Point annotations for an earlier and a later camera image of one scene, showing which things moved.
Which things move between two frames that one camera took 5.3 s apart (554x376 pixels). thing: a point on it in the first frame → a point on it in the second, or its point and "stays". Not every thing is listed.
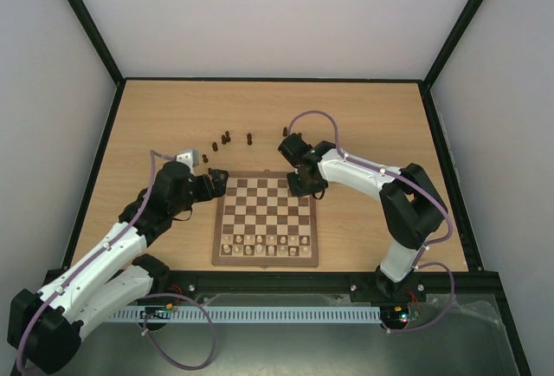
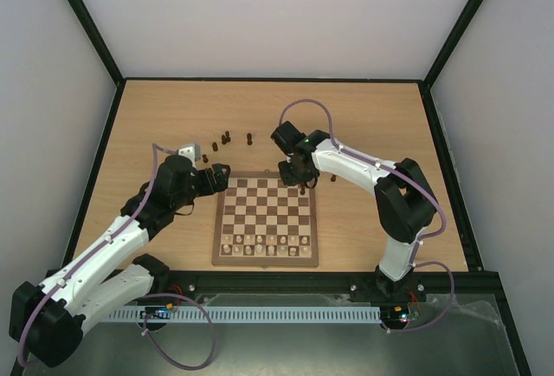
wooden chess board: x=259 y=223 stays
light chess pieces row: x=270 y=246 stays
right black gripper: x=300 y=182 → x=295 y=174
